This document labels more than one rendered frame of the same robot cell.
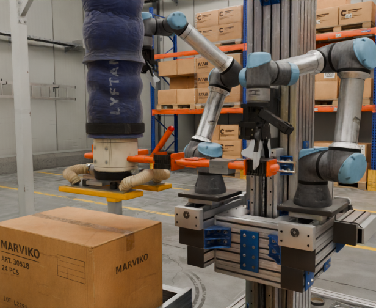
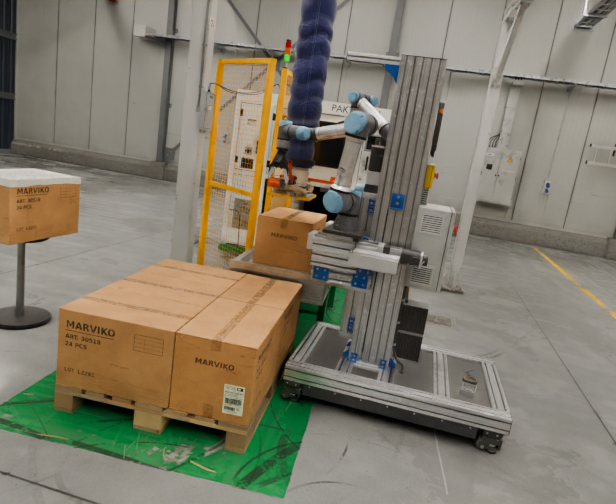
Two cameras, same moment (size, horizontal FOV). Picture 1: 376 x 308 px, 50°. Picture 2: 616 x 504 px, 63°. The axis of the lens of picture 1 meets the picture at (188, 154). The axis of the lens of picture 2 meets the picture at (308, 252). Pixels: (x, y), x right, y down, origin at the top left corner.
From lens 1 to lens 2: 3.05 m
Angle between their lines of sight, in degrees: 66
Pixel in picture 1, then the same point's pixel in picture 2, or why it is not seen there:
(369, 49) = (351, 119)
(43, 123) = not seen: outside the picture
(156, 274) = (303, 253)
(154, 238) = (304, 230)
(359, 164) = (331, 199)
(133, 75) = not seen: hidden behind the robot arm
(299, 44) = (395, 114)
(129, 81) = not seen: hidden behind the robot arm
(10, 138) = (605, 215)
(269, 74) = (282, 132)
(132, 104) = (293, 147)
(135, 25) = (301, 103)
